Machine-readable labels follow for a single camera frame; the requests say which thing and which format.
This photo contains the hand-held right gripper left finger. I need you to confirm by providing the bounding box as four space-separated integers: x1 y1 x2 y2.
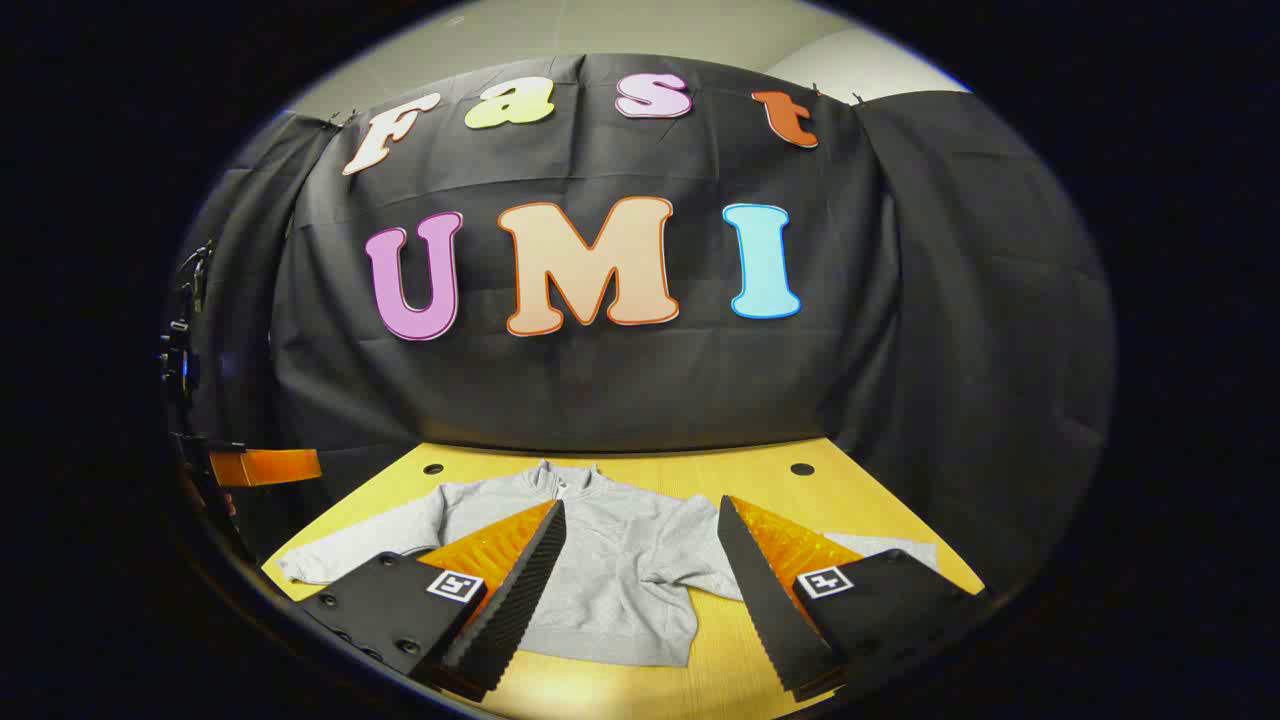
298 498 568 703

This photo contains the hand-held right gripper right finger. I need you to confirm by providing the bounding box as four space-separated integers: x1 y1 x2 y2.
716 494 996 703

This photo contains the grey zip-neck sweatshirt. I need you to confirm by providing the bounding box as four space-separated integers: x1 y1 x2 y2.
278 460 941 669

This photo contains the black backdrop cloth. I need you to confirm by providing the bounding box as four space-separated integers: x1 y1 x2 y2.
170 52 1116 601

